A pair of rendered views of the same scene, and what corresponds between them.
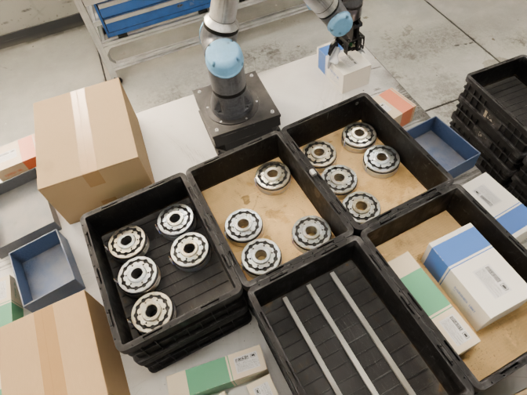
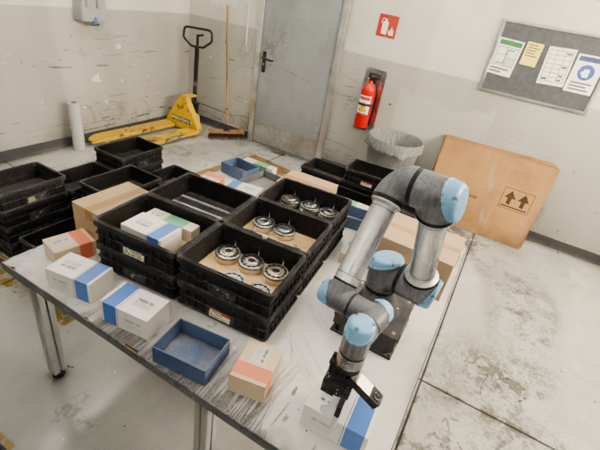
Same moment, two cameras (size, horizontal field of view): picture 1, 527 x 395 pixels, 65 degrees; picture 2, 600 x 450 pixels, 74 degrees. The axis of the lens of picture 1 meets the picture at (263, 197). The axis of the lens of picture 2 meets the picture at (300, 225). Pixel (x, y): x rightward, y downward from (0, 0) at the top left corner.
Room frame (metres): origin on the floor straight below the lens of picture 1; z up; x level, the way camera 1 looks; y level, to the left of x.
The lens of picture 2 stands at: (1.61, -1.12, 1.82)
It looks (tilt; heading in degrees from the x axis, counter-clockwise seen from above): 30 degrees down; 128
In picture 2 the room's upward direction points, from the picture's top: 10 degrees clockwise
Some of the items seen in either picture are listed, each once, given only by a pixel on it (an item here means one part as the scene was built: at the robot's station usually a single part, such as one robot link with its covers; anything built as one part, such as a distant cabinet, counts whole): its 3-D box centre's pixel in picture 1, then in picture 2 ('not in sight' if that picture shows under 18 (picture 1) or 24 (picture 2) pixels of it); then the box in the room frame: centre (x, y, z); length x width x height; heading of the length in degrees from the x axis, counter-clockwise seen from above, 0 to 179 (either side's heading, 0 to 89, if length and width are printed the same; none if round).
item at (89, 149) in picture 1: (95, 148); (412, 252); (1.02, 0.54, 0.80); 0.40 x 0.30 x 0.20; 13
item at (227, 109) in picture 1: (230, 94); (378, 294); (1.12, 0.06, 0.85); 0.15 x 0.15 x 0.10
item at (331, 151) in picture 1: (318, 153); (275, 271); (0.79, -0.18, 0.86); 0.10 x 0.10 x 0.01
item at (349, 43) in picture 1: (350, 33); (342, 375); (1.28, -0.40, 0.90); 0.09 x 0.08 x 0.12; 17
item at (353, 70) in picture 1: (343, 65); (339, 414); (1.31, -0.39, 0.75); 0.20 x 0.12 x 0.09; 17
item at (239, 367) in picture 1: (218, 375); not in sight; (0.25, 0.18, 0.73); 0.24 x 0.06 x 0.06; 100
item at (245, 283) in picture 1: (264, 201); (279, 224); (0.61, 0.00, 0.92); 0.40 x 0.30 x 0.02; 19
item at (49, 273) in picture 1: (46, 270); (359, 219); (0.61, 0.67, 0.74); 0.20 x 0.15 x 0.07; 24
